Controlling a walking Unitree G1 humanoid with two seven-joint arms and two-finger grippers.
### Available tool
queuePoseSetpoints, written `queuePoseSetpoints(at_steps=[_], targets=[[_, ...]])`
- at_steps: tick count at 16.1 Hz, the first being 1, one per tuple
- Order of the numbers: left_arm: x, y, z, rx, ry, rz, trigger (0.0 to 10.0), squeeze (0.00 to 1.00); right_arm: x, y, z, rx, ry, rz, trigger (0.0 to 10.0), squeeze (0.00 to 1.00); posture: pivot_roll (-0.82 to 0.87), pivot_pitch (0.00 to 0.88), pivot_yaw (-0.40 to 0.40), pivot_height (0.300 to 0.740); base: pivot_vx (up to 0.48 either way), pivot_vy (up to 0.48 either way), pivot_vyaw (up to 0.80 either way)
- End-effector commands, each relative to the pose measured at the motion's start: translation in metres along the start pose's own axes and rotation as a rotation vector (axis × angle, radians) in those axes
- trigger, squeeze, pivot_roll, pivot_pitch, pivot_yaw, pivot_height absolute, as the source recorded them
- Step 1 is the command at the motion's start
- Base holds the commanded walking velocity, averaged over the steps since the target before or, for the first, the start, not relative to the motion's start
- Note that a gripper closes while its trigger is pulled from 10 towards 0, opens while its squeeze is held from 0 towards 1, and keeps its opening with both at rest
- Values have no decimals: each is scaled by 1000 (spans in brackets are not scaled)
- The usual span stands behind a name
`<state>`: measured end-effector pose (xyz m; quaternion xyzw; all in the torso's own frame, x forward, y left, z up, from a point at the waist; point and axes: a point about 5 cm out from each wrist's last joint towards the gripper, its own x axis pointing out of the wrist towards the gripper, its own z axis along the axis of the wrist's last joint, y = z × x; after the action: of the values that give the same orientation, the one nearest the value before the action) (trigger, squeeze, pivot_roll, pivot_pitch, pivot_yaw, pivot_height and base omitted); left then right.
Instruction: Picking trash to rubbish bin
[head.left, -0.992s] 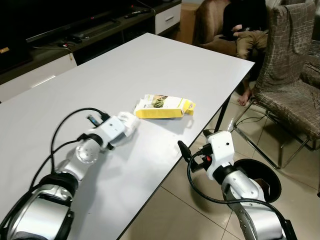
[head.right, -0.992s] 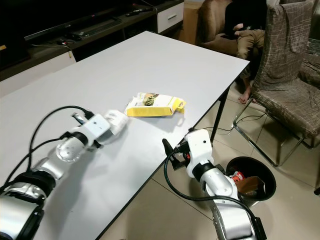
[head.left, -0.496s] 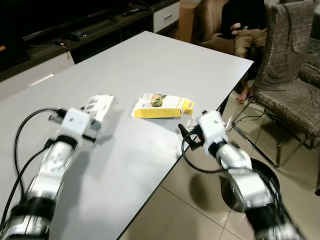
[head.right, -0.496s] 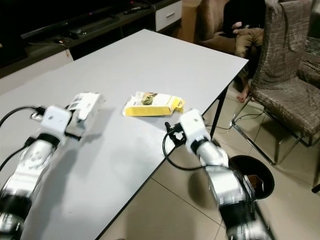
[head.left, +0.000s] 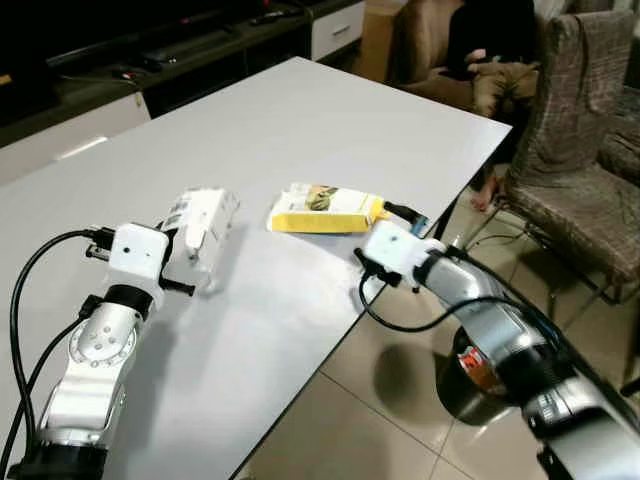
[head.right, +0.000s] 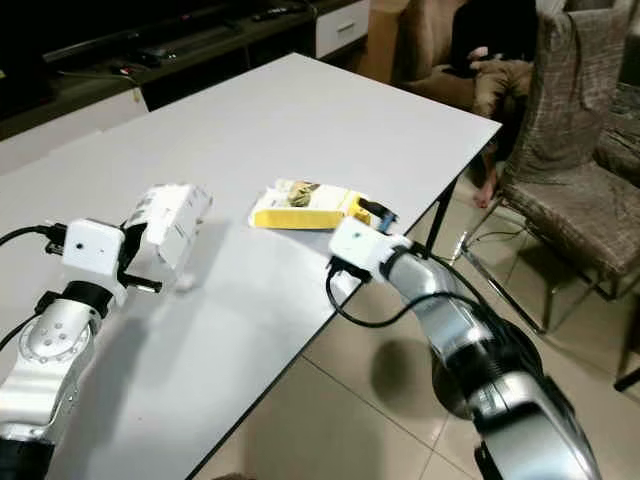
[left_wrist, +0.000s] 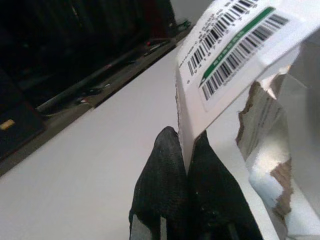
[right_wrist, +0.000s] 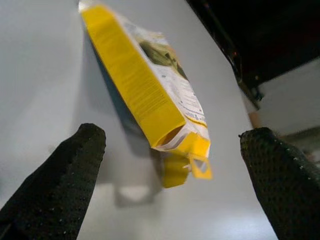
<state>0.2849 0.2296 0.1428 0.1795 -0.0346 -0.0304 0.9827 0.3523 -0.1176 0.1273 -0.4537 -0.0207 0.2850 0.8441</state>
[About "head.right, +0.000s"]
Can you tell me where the white carton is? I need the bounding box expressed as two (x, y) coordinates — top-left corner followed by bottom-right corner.
(125, 183), (214, 291)

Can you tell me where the yellow and white box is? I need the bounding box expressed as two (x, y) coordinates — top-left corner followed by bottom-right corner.
(250, 179), (373, 231)

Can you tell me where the black and white TV cabinet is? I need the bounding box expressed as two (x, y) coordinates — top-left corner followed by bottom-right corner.
(0, 0), (371, 176)

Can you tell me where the brown armchair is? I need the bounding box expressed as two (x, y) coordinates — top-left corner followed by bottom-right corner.
(390, 0), (471, 96)

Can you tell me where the seated person in brown trousers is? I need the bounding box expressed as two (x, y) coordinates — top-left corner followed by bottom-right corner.
(448, 0), (541, 206)

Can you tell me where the long black soundbar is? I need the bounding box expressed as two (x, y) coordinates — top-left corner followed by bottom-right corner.
(43, 15), (246, 66)

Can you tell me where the patterned fabric dining chair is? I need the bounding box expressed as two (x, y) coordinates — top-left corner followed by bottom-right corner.
(460, 8), (640, 336)
(592, 80), (640, 186)

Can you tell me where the black remote control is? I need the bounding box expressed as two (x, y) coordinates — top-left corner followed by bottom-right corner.
(250, 5), (306, 23)

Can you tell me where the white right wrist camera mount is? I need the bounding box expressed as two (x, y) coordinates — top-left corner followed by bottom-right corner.
(328, 217), (411, 281)

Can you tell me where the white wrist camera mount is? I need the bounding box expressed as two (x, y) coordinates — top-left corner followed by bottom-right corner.
(62, 218), (129, 281)
(328, 217), (411, 281)

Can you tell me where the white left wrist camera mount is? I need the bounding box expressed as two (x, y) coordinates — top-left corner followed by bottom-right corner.
(62, 218), (129, 281)

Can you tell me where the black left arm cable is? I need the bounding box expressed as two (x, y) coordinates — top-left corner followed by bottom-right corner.
(0, 225), (66, 246)

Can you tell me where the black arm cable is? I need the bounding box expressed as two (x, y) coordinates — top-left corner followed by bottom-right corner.
(325, 258), (436, 329)
(0, 225), (66, 246)

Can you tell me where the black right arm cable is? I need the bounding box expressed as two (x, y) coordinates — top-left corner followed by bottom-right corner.
(325, 258), (436, 329)

